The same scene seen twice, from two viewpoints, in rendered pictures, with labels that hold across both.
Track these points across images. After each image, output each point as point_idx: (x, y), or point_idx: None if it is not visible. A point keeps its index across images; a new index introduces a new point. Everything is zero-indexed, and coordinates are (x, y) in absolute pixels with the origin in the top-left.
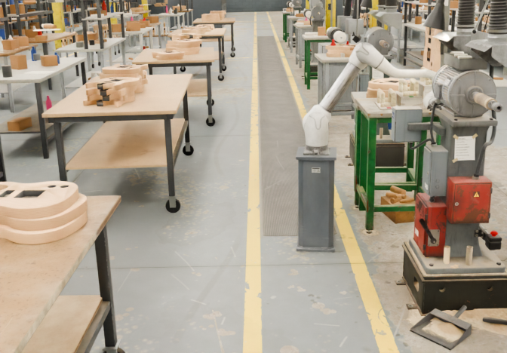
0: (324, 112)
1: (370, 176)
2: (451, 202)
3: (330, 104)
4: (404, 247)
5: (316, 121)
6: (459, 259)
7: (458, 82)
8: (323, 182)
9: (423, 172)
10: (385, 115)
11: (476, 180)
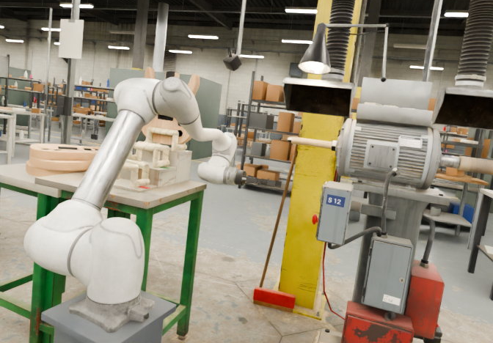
0: (100, 215)
1: None
2: (434, 310)
3: (105, 196)
4: None
5: (134, 240)
6: None
7: (440, 143)
8: None
9: (373, 279)
10: (163, 201)
11: (431, 268)
